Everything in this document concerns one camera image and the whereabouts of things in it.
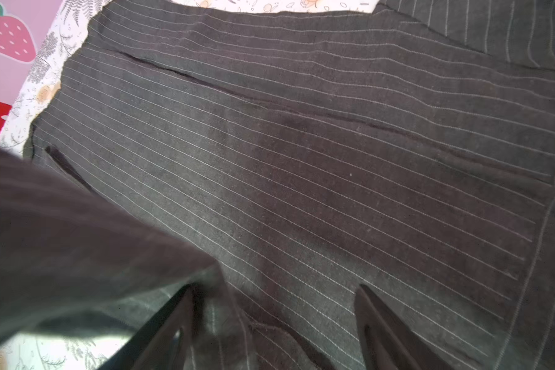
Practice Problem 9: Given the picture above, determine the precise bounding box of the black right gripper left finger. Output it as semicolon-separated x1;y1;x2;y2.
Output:
100;286;194;370

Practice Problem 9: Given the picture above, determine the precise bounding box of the dark grey pinstriped shirt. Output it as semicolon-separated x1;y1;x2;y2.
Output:
0;1;555;369

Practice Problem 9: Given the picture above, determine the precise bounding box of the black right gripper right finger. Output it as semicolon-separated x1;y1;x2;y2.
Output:
354;285;451;370

